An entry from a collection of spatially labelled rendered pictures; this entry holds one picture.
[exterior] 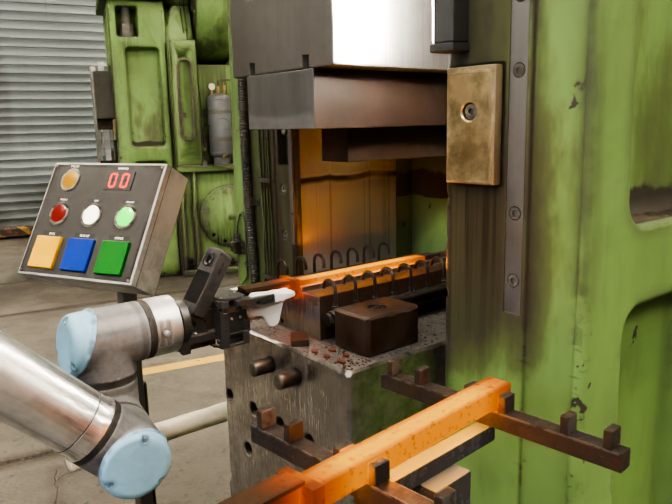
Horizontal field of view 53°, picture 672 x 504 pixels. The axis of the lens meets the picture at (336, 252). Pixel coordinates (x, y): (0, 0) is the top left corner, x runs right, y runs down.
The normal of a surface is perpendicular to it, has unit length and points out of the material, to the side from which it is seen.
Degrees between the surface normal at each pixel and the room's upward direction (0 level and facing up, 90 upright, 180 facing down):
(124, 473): 93
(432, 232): 90
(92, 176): 60
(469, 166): 90
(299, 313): 90
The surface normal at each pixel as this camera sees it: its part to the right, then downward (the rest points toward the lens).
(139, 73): 0.36, 0.15
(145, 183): -0.39, -0.33
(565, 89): -0.78, 0.14
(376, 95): 0.63, 0.13
